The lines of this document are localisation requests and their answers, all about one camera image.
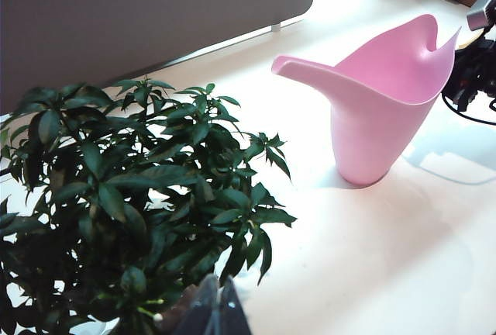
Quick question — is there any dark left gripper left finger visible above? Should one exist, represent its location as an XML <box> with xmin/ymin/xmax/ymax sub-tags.
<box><xmin>173</xmin><ymin>274</ymin><xmax>222</xmax><ymax>335</ymax></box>

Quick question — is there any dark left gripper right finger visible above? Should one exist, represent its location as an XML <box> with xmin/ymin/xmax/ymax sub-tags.
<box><xmin>215</xmin><ymin>275</ymin><xmax>253</xmax><ymax>335</ymax></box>

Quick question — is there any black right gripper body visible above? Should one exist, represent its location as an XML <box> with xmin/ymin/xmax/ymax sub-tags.
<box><xmin>444</xmin><ymin>35</ymin><xmax>496</xmax><ymax>112</ymax></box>

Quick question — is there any pink plastic watering can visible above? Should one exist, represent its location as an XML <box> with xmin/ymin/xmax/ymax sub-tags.
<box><xmin>270</xmin><ymin>13</ymin><xmax>462</xmax><ymax>188</ymax></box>

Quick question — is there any green leafy potted plant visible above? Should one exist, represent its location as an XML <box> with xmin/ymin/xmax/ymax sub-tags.
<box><xmin>0</xmin><ymin>76</ymin><xmax>298</xmax><ymax>335</ymax></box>

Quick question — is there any long grey-brown desk divider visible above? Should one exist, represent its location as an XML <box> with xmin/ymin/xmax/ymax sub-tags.
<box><xmin>0</xmin><ymin>0</ymin><xmax>319</xmax><ymax>117</ymax></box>

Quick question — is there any black cable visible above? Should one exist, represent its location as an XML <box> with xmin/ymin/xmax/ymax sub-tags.
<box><xmin>441</xmin><ymin>88</ymin><xmax>496</xmax><ymax>127</ymax></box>

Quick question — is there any silver camera box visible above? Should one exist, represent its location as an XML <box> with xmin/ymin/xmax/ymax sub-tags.
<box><xmin>466</xmin><ymin>0</ymin><xmax>496</xmax><ymax>32</ymax></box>

